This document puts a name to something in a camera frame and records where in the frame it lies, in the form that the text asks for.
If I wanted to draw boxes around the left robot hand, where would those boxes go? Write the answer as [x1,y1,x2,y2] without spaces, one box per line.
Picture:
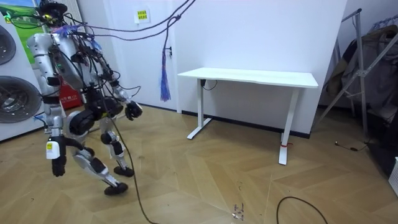
[45,135,68,178]

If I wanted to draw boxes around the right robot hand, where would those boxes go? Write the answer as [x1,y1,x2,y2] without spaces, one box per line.
[124,100,144,122]

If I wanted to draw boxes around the robot legs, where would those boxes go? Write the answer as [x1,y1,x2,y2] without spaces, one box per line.
[63,108,136,197]

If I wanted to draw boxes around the red box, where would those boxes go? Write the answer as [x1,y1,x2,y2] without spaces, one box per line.
[58,79,83,111]

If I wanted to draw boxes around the robot body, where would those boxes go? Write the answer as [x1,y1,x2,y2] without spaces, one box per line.
[36,0,126,135]

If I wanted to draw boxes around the white washing machine tower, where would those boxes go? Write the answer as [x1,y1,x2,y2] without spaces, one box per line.
[0,12,45,142]

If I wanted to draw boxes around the white desk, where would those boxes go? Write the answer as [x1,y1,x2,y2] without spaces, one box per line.
[177,67,320,166]

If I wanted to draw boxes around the grey metal drying rack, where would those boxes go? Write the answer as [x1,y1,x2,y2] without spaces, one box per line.
[313,7,398,141]

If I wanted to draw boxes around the clothes on drying rack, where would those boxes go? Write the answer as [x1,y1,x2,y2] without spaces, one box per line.
[324,24,398,123]

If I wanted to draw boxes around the white ribbed box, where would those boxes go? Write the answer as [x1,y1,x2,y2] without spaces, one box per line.
[387,156,398,197]

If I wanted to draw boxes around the cable bundle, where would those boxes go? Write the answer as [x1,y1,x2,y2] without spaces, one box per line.
[51,0,198,103]

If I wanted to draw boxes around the black floor cable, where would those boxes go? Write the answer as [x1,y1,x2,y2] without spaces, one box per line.
[275,195,329,224]
[104,102,160,224]

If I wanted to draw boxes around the black desk cable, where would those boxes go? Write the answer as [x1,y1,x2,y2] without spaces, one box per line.
[200,78,219,92]

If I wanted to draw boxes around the white and yellow wall sign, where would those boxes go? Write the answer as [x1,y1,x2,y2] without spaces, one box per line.
[134,7,152,25]

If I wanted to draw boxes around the green landscape wall poster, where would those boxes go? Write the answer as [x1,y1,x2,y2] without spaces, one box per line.
[0,0,44,65]

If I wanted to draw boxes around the thin black cable with plug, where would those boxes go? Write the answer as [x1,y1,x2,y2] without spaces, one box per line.
[334,140,369,152]

